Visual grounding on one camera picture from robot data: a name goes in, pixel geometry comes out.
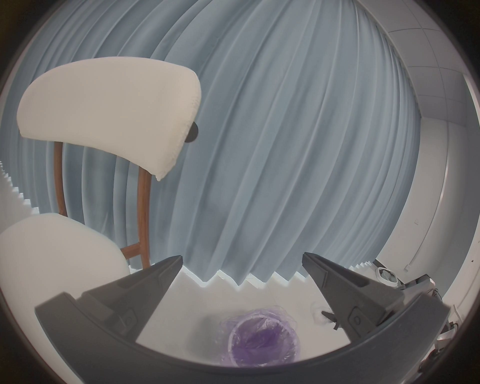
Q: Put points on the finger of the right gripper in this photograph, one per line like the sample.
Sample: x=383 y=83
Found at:
x=336 y=325
x=330 y=315

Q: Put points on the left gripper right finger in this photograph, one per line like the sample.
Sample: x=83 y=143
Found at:
x=352 y=296

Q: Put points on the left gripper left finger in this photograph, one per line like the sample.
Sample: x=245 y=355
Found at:
x=142 y=292

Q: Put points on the purple plastic bag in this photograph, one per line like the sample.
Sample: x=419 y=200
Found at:
x=258 y=337

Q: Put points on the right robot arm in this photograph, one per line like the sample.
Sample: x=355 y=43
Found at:
x=386 y=277

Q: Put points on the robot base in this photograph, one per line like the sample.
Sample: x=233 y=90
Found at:
x=446 y=333

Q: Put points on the white trash bin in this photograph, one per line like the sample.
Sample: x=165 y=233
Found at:
x=298 y=347

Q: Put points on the crumpled white paper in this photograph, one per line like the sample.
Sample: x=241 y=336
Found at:
x=317 y=309

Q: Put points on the blue-grey curtain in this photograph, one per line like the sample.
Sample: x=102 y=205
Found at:
x=281 y=131

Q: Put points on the white cushioned wooden chair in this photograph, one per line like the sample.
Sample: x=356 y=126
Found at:
x=112 y=105

